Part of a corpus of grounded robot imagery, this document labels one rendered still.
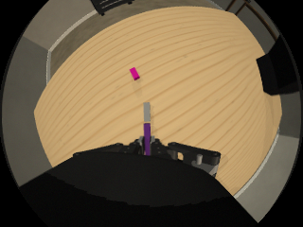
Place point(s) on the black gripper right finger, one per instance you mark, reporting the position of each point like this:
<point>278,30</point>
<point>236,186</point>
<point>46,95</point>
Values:
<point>205,159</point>

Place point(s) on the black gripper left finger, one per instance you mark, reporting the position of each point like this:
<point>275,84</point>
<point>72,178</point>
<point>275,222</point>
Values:
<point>137,147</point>

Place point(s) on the grey rod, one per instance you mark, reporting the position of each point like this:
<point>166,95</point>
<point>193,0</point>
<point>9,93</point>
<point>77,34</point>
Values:
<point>147,111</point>

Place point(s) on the purple rod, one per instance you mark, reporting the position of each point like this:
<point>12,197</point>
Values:
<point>147,134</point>

